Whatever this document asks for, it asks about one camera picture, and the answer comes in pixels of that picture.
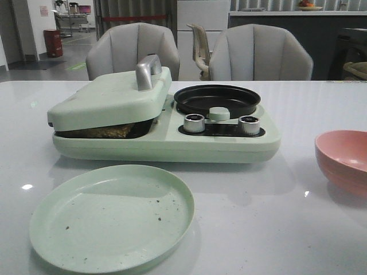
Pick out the mint green sandwich maker lid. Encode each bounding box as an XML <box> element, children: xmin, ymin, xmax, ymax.
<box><xmin>47</xmin><ymin>66</ymin><xmax>172</xmax><ymax>132</ymax></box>

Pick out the white bread slice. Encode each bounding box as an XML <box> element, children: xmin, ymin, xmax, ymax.
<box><xmin>61</xmin><ymin>122</ymin><xmax>135</xmax><ymax>139</ymax></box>

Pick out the pink bowl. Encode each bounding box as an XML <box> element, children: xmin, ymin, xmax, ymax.
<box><xmin>315</xmin><ymin>130</ymin><xmax>366</xmax><ymax>198</ymax></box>

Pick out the mint green breakfast maker base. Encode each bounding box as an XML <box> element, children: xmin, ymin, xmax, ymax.
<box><xmin>52</xmin><ymin>95</ymin><xmax>281</xmax><ymax>163</ymax></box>

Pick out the left silver control knob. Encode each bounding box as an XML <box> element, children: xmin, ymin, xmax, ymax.
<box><xmin>183</xmin><ymin>113</ymin><xmax>205</xmax><ymax>133</ymax></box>

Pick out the silver control knob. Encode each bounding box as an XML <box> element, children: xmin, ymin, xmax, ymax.
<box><xmin>237</xmin><ymin>116</ymin><xmax>260</xmax><ymax>135</ymax></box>
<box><xmin>183</xmin><ymin>113</ymin><xmax>205</xmax><ymax>133</ymax></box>

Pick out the right silver control knob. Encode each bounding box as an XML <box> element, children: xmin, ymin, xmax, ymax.
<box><xmin>237</xmin><ymin>116</ymin><xmax>260</xmax><ymax>135</ymax></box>

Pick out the black round frying pan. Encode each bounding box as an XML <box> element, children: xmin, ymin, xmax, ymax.
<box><xmin>174</xmin><ymin>84</ymin><xmax>261</xmax><ymax>119</ymax></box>

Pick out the beige office chair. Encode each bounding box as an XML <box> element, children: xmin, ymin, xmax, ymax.
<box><xmin>187</xmin><ymin>23</ymin><xmax>211</xmax><ymax>81</ymax></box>

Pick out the mint green round plate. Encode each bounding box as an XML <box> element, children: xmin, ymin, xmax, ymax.
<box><xmin>29</xmin><ymin>164</ymin><xmax>194</xmax><ymax>274</ymax></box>

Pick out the left grey upholstered chair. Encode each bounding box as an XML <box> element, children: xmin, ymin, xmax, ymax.
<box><xmin>85</xmin><ymin>22</ymin><xmax>180</xmax><ymax>81</ymax></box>

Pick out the grey upholstered chair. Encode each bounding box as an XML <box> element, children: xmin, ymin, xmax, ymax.
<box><xmin>85</xmin><ymin>22</ymin><xmax>180</xmax><ymax>81</ymax></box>
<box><xmin>209</xmin><ymin>24</ymin><xmax>313</xmax><ymax>81</ymax></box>

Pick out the right grey upholstered chair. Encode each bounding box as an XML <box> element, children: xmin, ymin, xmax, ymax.
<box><xmin>209</xmin><ymin>24</ymin><xmax>313</xmax><ymax>81</ymax></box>

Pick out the white cabinet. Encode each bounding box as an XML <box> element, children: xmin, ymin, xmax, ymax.
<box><xmin>177</xmin><ymin>1</ymin><xmax>231</xmax><ymax>81</ymax></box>

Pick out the red bin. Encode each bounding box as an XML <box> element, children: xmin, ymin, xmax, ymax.
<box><xmin>43</xmin><ymin>29</ymin><xmax>63</xmax><ymax>57</ymax></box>

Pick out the fruit bowl on counter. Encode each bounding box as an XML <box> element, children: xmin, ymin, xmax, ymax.
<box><xmin>297</xmin><ymin>0</ymin><xmax>323</xmax><ymax>11</ymax></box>

